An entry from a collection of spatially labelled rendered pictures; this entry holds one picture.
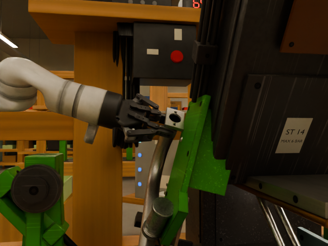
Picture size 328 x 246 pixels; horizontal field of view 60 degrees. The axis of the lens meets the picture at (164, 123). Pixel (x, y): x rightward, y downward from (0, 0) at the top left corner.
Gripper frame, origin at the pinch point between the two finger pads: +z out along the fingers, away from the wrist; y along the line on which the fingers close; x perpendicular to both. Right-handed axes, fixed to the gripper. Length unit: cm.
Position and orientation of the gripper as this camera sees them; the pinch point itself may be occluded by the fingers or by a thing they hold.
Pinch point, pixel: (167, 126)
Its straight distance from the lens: 60.6
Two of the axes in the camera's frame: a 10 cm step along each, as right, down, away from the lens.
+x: -2.9, 6.9, 6.6
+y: 0.8, -6.7, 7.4
